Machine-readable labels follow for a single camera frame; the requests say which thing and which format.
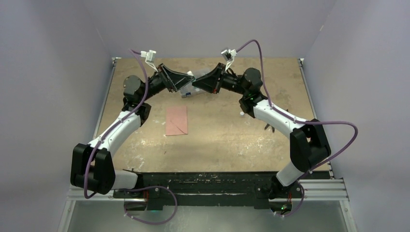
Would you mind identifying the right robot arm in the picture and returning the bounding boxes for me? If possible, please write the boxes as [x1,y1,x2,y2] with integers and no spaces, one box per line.
[192,63,331,197]

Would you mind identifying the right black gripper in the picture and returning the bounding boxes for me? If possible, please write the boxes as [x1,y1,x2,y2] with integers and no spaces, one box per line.
[193,63,249,96]

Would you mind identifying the pink envelope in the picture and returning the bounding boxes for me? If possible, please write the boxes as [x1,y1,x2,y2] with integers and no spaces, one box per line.
[165,105,188,136]

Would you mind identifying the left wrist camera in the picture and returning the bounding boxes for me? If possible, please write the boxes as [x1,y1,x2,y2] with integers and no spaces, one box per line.
[140,50,158,72]

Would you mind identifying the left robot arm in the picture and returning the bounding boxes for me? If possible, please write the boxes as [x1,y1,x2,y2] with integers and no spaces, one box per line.
[70,64,194,198]

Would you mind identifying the black pliers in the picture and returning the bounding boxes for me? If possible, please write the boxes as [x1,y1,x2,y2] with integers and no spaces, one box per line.
[264,109,289,133]

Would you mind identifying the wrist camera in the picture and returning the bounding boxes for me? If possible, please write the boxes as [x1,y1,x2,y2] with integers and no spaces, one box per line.
[140,50,158,72]
[221,48,237,72]

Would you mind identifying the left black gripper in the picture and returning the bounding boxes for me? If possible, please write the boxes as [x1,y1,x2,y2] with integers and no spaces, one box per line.
[141,64,194,102]

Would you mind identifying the black base frame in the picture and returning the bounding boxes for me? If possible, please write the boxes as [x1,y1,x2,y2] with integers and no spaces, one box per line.
[80,171,331,212]

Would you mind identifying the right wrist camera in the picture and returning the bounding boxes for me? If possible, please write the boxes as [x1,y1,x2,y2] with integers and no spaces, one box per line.
[221,48,237,72]

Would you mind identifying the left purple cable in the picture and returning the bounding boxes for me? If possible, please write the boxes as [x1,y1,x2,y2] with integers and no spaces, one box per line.
[83,48,178,226]

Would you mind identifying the clear plastic screw box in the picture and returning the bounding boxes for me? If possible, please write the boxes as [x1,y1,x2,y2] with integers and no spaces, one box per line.
[179,68,210,98]

